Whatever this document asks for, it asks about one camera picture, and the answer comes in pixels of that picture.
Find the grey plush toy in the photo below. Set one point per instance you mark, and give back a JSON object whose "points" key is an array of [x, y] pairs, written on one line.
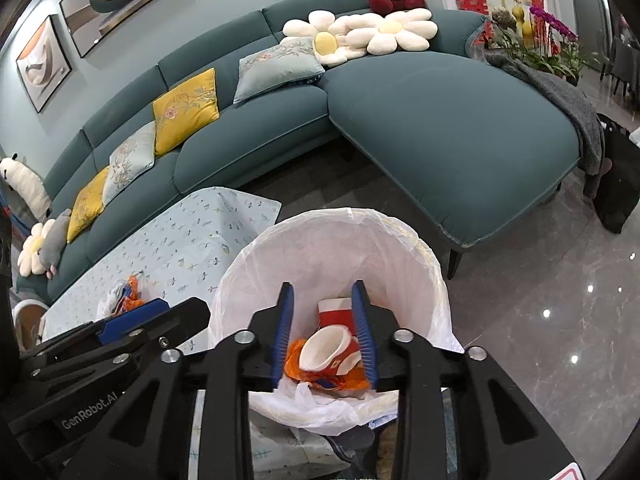
{"points": [[55, 245]]}

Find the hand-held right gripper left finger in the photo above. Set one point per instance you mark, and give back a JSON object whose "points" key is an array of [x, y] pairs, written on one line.
{"points": [[282, 340]]}

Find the teal sectional sofa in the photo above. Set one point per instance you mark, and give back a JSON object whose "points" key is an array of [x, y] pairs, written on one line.
{"points": [[450, 135]]}

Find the small white daisy cushion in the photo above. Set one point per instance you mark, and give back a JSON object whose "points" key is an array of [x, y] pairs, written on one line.
{"points": [[32, 252]]}

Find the bin with white plastic liner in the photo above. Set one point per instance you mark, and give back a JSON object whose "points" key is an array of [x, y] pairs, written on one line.
{"points": [[320, 260]]}

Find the large yellow embroidered cushion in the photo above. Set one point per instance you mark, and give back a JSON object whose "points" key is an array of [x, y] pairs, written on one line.
{"points": [[185, 110]]}

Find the small white tissue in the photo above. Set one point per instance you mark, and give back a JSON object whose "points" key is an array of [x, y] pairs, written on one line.
{"points": [[112, 300]]}

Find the dark dining chair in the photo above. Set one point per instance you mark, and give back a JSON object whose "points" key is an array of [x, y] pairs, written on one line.
{"points": [[622, 70]]}

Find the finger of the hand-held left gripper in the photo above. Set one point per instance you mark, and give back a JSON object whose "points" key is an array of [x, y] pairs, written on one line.
{"points": [[132, 320], [175, 322]]}

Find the orange plastic bag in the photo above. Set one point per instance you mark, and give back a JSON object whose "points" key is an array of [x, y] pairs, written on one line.
{"points": [[300, 362]]}

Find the purple orchid plant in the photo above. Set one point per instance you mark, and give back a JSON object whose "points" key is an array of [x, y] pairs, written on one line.
{"points": [[555, 35]]}

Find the red paper cup with print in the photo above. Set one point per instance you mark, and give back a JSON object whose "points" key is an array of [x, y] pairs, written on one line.
{"points": [[325, 350]]}

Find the floral light blue tablecloth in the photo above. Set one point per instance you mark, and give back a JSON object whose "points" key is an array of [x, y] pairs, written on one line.
{"points": [[190, 240]]}

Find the white daisy flower cushion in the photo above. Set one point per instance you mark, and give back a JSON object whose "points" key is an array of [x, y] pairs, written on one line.
{"points": [[320, 40], [395, 30]]}

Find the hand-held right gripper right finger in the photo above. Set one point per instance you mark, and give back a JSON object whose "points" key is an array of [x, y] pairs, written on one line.
{"points": [[365, 340]]}

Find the light blue embroidered cushion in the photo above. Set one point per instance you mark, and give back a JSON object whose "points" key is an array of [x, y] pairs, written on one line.
{"points": [[130, 160], [275, 67]]}

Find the grey blanket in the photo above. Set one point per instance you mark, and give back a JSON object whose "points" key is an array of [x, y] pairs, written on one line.
{"points": [[560, 95]]}

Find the white round container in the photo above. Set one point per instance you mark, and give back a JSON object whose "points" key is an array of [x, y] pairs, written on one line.
{"points": [[30, 325]]}

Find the portrait framed wall picture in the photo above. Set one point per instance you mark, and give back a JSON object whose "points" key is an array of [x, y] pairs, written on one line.
{"points": [[42, 65]]}

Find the white long plush toy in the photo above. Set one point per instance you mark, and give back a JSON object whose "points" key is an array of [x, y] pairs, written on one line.
{"points": [[25, 185]]}

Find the black bag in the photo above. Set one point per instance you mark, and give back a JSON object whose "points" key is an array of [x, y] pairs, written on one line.
{"points": [[620, 180]]}

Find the wide framed wall picture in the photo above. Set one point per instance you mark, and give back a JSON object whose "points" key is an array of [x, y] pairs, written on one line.
{"points": [[125, 0]]}

